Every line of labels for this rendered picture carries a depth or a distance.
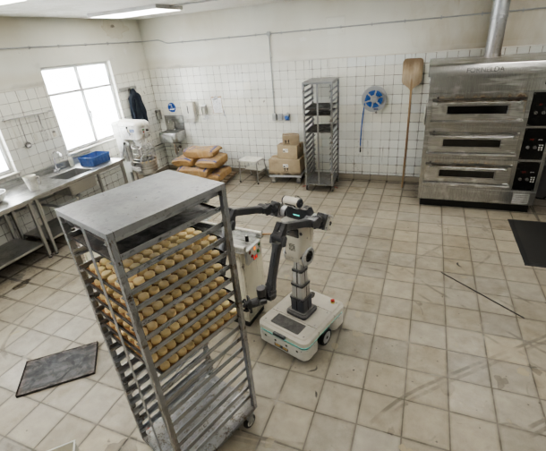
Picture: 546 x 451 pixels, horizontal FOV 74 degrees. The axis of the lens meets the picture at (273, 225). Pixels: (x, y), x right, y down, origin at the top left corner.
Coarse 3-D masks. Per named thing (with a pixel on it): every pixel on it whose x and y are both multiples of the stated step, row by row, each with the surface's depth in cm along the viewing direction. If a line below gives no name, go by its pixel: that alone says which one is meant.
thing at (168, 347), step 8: (224, 304) 217; (216, 312) 214; (200, 320) 206; (208, 320) 208; (192, 328) 203; (176, 336) 196; (184, 336) 198; (168, 344) 192; (176, 344) 194; (136, 352) 191; (160, 352) 187; (168, 352) 189
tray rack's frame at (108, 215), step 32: (128, 192) 182; (160, 192) 178; (192, 192) 175; (64, 224) 172; (96, 224) 151; (128, 224) 148; (128, 288) 155; (224, 384) 277; (224, 416) 253; (160, 448) 226; (192, 448) 234
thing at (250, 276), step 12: (204, 228) 360; (240, 240) 333; (252, 240) 331; (240, 264) 317; (252, 264) 332; (228, 276) 330; (240, 276) 323; (252, 276) 336; (228, 288) 338; (240, 288) 330; (252, 288) 339; (252, 312) 347
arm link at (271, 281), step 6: (270, 234) 235; (270, 240) 235; (282, 240) 230; (276, 246) 232; (282, 246) 230; (276, 252) 232; (270, 258) 235; (276, 258) 233; (270, 264) 235; (276, 264) 234; (270, 270) 235; (276, 270) 236; (270, 276) 235; (276, 276) 237; (270, 282) 235; (276, 282) 238; (270, 288) 235; (270, 294) 235
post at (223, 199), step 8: (224, 184) 184; (224, 192) 185; (224, 200) 186; (224, 208) 188; (224, 216) 190; (224, 224) 193; (232, 240) 198; (232, 248) 200; (232, 256) 201; (232, 264) 203; (232, 272) 207; (232, 280) 210; (240, 296) 215; (240, 304) 217; (240, 312) 219; (240, 320) 222; (240, 328) 226; (248, 352) 235; (248, 360) 237; (248, 368) 240; (248, 376) 244; (248, 384) 249
